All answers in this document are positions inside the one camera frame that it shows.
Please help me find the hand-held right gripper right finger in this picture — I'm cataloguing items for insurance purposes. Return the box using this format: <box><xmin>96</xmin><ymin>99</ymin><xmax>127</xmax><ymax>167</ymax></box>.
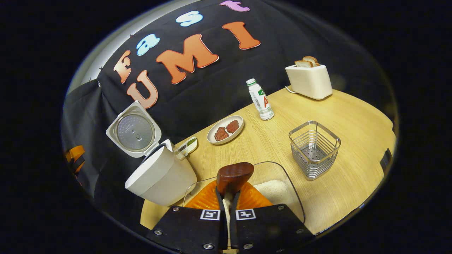
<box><xmin>230</xmin><ymin>181</ymin><xmax>315</xmax><ymax>253</ymax></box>

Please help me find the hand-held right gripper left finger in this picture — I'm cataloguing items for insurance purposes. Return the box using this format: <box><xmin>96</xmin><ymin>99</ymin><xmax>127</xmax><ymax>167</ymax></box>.
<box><xmin>147</xmin><ymin>180</ymin><xmax>228</xmax><ymax>253</ymax></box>

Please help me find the white rice heap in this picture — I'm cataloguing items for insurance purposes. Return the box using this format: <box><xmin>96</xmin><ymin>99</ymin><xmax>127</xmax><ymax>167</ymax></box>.
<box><xmin>254</xmin><ymin>179</ymin><xmax>295</xmax><ymax>214</ymax></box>

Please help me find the white rice cooker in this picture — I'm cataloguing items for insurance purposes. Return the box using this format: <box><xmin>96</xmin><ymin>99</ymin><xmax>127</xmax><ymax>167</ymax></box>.
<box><xmin>106</xmin><ymin>101</ymin><xmax>197</xmax><ymax>206</ymax></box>

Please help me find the clear glass rice container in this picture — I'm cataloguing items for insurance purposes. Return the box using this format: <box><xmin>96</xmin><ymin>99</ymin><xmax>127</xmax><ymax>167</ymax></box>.
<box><xmin>183</xmin><ymin>161</ymin><xmax>306</xmax><ymax>224</ymax></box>

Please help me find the brown wooden spoon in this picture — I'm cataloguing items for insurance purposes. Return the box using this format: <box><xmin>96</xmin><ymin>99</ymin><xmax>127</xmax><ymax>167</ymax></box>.
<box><xmin>216</xmin><ymin>162</ymin><xmax>255</xmax><ymax>205</ymax></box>

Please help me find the metal wire chopstick holder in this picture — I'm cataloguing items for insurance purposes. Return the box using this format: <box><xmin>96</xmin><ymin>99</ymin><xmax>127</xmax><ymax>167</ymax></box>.
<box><xmin>289</xmin><ymin>121</ymin><xmax>341</xmax><ymax>181</ymax></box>

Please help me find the small divided seasoning dish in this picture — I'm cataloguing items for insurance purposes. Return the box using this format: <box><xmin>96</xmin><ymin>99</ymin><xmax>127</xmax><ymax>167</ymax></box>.
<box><xmin>178</xmin><ymin>137</ymin><xmax>198</xmax><ymax>157</ymax></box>

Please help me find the white round plate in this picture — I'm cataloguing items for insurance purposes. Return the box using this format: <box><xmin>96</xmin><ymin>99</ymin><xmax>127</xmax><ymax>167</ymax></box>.
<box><xmin>207</xmin><ymin>115</ymin><xmax>244</xmax><ymax>145</ymax></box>

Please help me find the white milk bottle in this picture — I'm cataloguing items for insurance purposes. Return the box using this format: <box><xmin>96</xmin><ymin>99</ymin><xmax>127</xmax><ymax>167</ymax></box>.
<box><xmin>246</xmin><ymin>78</ymin><xmax>275</xmax><ymax>121</ymax></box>

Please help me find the white toaster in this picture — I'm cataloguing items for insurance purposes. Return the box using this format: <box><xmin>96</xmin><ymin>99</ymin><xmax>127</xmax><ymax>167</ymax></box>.
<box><xmin>285</xmin><ymin>64</ymin><xmax>333</xmax><ymax>101</ymax></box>

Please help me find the black backdrop cloth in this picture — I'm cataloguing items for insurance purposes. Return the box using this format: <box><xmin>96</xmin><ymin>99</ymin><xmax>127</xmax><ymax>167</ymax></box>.
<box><xmin>62</xmin><ymin>0</ymin><xmax>396</xmax><ymax>212</ymax></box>

